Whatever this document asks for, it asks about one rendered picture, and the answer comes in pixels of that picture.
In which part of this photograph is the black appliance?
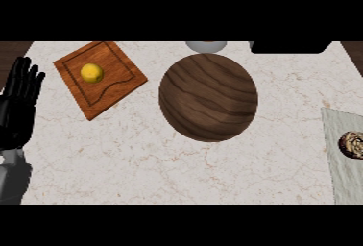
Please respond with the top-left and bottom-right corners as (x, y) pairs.
(248, 41), (335, 55)

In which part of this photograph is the brown and cream pastry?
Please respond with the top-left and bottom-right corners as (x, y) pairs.
(338, 130), (363, 160)

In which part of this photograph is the dark wooden oval bowl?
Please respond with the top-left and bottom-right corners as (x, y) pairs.
(158, 53), (260, 143)

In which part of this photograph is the pale grey round bowl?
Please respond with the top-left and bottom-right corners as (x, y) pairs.
(185, 41), (229, 54)

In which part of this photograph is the pale grey placemat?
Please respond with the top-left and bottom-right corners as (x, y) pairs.
(319, 107), (363, 206)

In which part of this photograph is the yellow pear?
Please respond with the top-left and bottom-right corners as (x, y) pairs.
(80, 62), (105, 85)

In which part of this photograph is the brown wooden cutting board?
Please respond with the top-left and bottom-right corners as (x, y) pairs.
(53, 41), (149, 122)

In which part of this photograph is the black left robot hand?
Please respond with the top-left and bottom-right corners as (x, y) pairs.
(0, 56), (47, 154)

